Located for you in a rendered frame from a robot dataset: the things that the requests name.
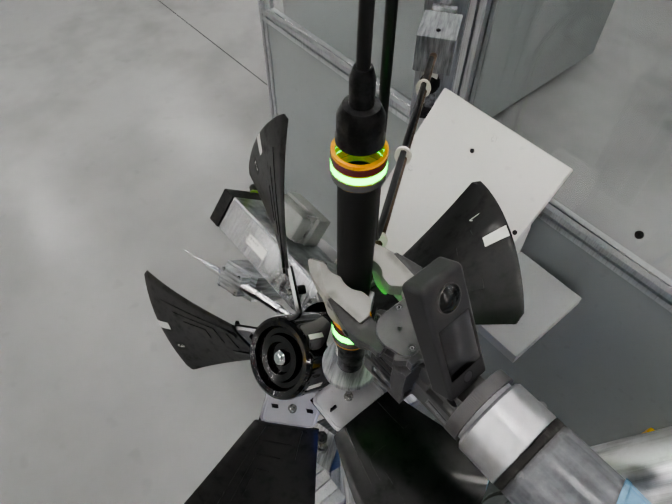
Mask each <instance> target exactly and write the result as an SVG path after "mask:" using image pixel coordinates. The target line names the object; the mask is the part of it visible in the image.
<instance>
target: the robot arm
mask: <svg viewBox="0 0 672 504"><path fill-rule="evenodd" d="M308 265H309V271H310V275H311V278H312V281H313V283H314V285H315V287H316V289H317V291H318V293H319V294H320V296H321V297H322V299H323V301H324V303H325V307H326V310H327V313H328V315H329V317H330V318H331V319H332V320H333V321H334V322H335V323H336V324H338V325H340V327H341V329H342V331H343V333H344V334H345V336H346V337H347V338H348V339H349V340H350V341H351V342H352V343H353V344H354V345H355V346H357V347H358V348H360V349H364V350H369V351H371V357H370V356H369V355H368V354H366V355H365V357H364V366H365V368H366V369H367V370H368V371H369V372H370V373H371V374H372V375H373V376H374V377H375V378H376V379H377V380H378V382H379V383H380V384H381V385H382V386H383V387H384V388H385V389H386V390H387V391H388V392H389V393H390V395H391V396H392V397H393V398H394V399H395V400H396V401H397V402H398V403H399V404H400V403H401V402H402V401H403V400H404V399H405V398H407V397H408V396H409V395H410V394H413V395H414V396H415V397H416V398H417V399H418V400H419V401H420V402H421V403H422V404H423V405H424V406H425V407H426V408H427V410H428V411H429V412H430V413H431V414H432V415H433V416H434V417H435V418H436V419H437V420H438V421H439V422H440V423H441V424H442V425H443V426H444V429H445V430H446V431H447V432H448V433H449V434H450V435H451V436H452V437H453V438H454V439H455V440H458V439H459V438H460V441H459V449H460V450H461V451H462V452H463V453H464V454H465V455H466V456H467V457H468V458H469V459H470V460H471V462H472V463H473V464H474V465H475V466H476V467H477V468H478V469H479V470H480V471H481V472H482V473H483V474H484V475H485V476H486V477H487V479H488V483H487V487H486V492H485V495H484V497H483V500H482V502H481V504H672V426H670V427H666V428H662V429H658V430H654V431H650V432H646V433H642V434H638V435H635V436H631V437H627V438H623V439H619V440H615V441H611V442H607V443H603V444H599V445H595V446H591V447H589V446H588V445H587V444H586V443H585V442H584V441H583V440H582V439H580V438H579V437H578V436H577V435H576V434H575V433H574V432H573V431H572V430H571V429H569V428H568V427H567V426H566V425H565V424H564V423H563V422H561V421H560V420H559V419H558V418H557V417H556V416H555V415H554V414H553V413H551V412H550V411H549V410H548V407H547V405H546V404H545V403H544V402H542V401H538V400H537V399H536V398H535V397H534V396H533V395H532V394H531V393H529V392H528V391H527V390H526V389H525V388H524V387H523V386H522V385H521V384H514V385H513V386H511V385H512V383H513V379H512V378H511V377H509V376H508V375H507V374H506V373H505V372H504V371H503V370H502V369H500V370H497V371H496V372H494V373H493V374H491V375H490V376H489V377H488V378H487V379H485V380H484V379H483V378H482V377H481V376H480V375H481V374H482V373H483V372H484V371H485V364H484V360H483V355H482V351H481V347H480V343H479V338H478V334H477V330H476V325H475V321H474V317H473V312H472V308H471V304H470V299H469V295H468V291H467V286H466V282H465V278H464V273H463V269H462V265H461V264H460V263H459V262H457V261H454V260H450V259H447V258H444V257H438V258H436V259H435V260H434V261H432V262H431V263H430V264H428V265H427V266H426V267H424V268H422V267H421V266H419V265H418V264H416V263H414V262H412V261H411V260H409V259H407V258H406V257H404V256H402V255H400V254H399V253H397V252H396V253H394V252H392V251H390V250H388V249H387V248H385V247H383V246H380V245H378V244H375V247H374V257H373V267H372V274H373V279H374V281H375V284H376V285H377V287H378V288H379V290H380V291H381V292H382V293H383V294H385V295H386V294H387V293H388V294H391V295H394V296H395V297H396V298H397V300H398V301H399V302H398V303H397V304H395V305H394V306H393V307H391V308H390V309H389V310H387V311H386V310H382V309H379V310H377V314H376V320H377V323H376V322H375V321H374V319H373V318H372V317H371V316H370V310H371V298H370V297H369V296H367V295H366V294H365V293H363V292H362V291H357V290H354V289H351V288H350V287H348V286H347V285H346V284H345V283H344V282H343V280H342V278H341V277H340V276H339V275H336V274H334V273H332V272H331V271H330V270H329V269H328V267H327V263H326V262H324V261H320V260H317V259H314V258H310V259H309V260H308ZM374 367H375V368H376V370H377V371H378V372H379V373H380V374H381V375H382V376H383V377H384V378H385V379H386V380H387V381H388V382H389V383H390V387H389V386H388V385H387V384H386V383H385V382H384V381H383V380H382V379H381V378H380V377H379V376H378V375H377V373H376V372H375V371H374ZM556 418H557V419H556ZM555 419H556V420H555ZM554 420H555V421H554Z"/></svg>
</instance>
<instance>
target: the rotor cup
mask: <svg viewBox="0 0 672 504"><path fill-rule="evenodd" d="M331 325H332V319H331V318H330V317H329V315H328V313H327V310H326V307H325V303H324V302H318V303H314V304H312V305H310V306H308V307H307V308H306V309H304V310H303V312H302V313H294V314H287V315H279V316H273V317H270V318H268V319H267V320H265V321H263V322H262V323H261V324H260V325H259V326H258V327H257V329H256V330H255V332H254V334H253V336H252V339H251V343H250V350H249V357H250V365H251V369H252V372H253V375H254V378H255V380H256V381H257V383H258V385H259V386H260V387H261V389H262V390H263V391H264V392H265V393H266V394H268V395H269V396H271V397H273V398H275V399H279V400H292V399H295V398H298V397H301V396H304V395H307V394H310V393H313V392H316V391H319V390H320V391H321V390H322V389H323V388H325V387H326V386H327V385H329V384H330V383H329V382H328V380H327V379H326V377H325V375H324V373H323V368H322V366H321V367H320V363H322V358H323V354H324V352H325V348H326V347H328V346H327V339H328V336H329V332H330V328H331ZM320 332H322V334H323V336H324V337H320V338H315V339H310V338H309V336H308V335H310V334H315V333H320ZM277 351H282V352H283V353H284V355H285V363H284V364H283V365H277V364H276V362H275V360H274V355H275V353H276V352H277ZM321 382H323V383H322V384H321V386H319V387H316V388H313V389H309V390H307V388H308V387H309V386H311V385H315V384H318V383H321Z"/></svg>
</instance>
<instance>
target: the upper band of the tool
mask: <svg viewBox="0 0 672 504"><path fill-rule="evenodd" d="M383 148H384V149H383ZM383 148H382V149H381V150H380V151H379V153H380V154H381V155H382V156H381V155H379V153H378V152H377V153H375V154H372V155H369V156H352V155H349V154H346V153H344V152H343V151H342V152H341V150H340V149H339V148H338V147H337V146H336V144H335V138H334V139H333V141H332V142H331V147H330V150H331V156H332V158H333V159H334V161H335V162H336V163H337V164H339V165H340V166H342V167H344V168H346V169H349V170H354V171H366V170H371V169H374V168H376V167H378V166H380V165H381V164H383V163H384V162H385V160H386V159H387V157H388V152H389V146H388V143H387V141H385V145H384V146H383ZM339 151H340V152H339ZM338 152H339V153H338ZM347 155H349V156H347ZM344 156H346V157H344ZM370 156H371V157H370ZM342 157H343V158H342ZM372 157H374V158H372ZM376 159H377V160H376ZM350 161H365V162H368V163H370V164H365V165H356V164H351V163H348V162H350ZM334 169H335V168H334ZM384 169H385V168H384ZM384 169H383V170H384ZM335 170H336V169H335ZM383 170H382V171H383ZM336 171H337V170H336ZM382 171H381V172H382ZM337 172H338V173H340V172H339V171H337ZM381 172H379V173H381ZM379 173H378V174H379ZM340 174H342V173H340ZM378 174H376V175H378ZM342 175H344V174H342ZM376 175H373V176H370V177H364V178H356V177H350V176H347V175H344V176H346V177H349V178H354V179H366V178H371V177H374V176H376ZM334 177H335V176H334ZM383 177H384V176H383ZM383 177H382V178H383ZM335 178H336V177H335ZM382 178H381V179H382ZM336 179H338V178H336ZM381 179H380V180H381ZM338 180H339V179H338ZM380 180H378V181H380ZM339 181H340V180H339ZM378 181H377V182H378ZM340 182H342V181H340ZM377 182H375V183H377ZM342 183H344V182H342ZM375 183H372V184H375ZM344 184H347V183H344ZM372 184H368V185H360V186H359V185H351V184H347V185H350V186H355V187H363V186H369V185H372Z"/></svg>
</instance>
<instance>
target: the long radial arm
mask: <svg viewBox="0 0 672 504"><path fill-rule="evenodd" d="M265 212H266V209H265V206H264V204H263V202H262V200H255V199H246V198H238V197H234V199H233V201H232V203H231V205H230V207H229V209H228V211H227V213H226V215H225V216H224V218H223V220H222V222H221V224H220V226H219V228H220V229H221V230H222V231H223V232H224V233H225V235H226V236H227V237H228V238H229V239H230V240H231V241H232V242H233V243H234V245H235V246H236V247H237V248H238V249H239V250H240V251H241V252H242V254H243V255H244V256H245V257H246V258H247V259H248V260H249V261H250V262H251V264H252V265H253V266H254V267H255V268H256V269H257V270H258V271H259V272H260V274H261V275H262V276H263V277H264V278H265V279H266V280H267V281H268V283H269V284H270V285H271V286H272V287H273V288H274V289H275V290H276V291H277V293H278V294H279V295H280V296H281V297H282V298H283V299H284V300H285V301H286V303H287V304H288V305H289V306H290V307H291V308H292V309H293V310H294V312H295V313H298V312H297V311H296V308H295V303H294V298H293V295H291V296H289V295H288V291H287V289H290V288H291V284H290V280H289V277H288V276H287V275H286V274H283V269H282V264H281V258H280V252H279V247H278V243H277V240H276V236H275V232H274V229H273V227H272V224H271V221H270V219H269V218H268V217H267V216H266V214H265ZM286 239H287V250H288V259H289V267H290V266H293V270H294V274H295V279H296V283H297V285H301V284H305V288H306V294H303V295H299V297H300V302H301V307H302V311H303V310H304V309H306V308H307V307H308V306H307V305H306V304H307V303H310V304H313V303H312V301H311V298H317V297H316V293H318V291H317V289H316V287H315V285H314V283H313V281H312V278H311V275H310V271H309V265H308V260H309V259H310V258H314V259H317V260H320V261H324V262H326V263H327V267H328V269H329V270H330V271H331V272H332V273H334V274H337V265H336V264H335V263H334V262H333V261H332V260H331V259H330V258H329V257H328V256H327V255H326V254H325V253H324V252H323V251H322V250H321V249H320V248H319V247H318V246H305V245H303V244H300V243H295V242H293V240H290V239H289V238H288V237H287V236H286Z"/></svg>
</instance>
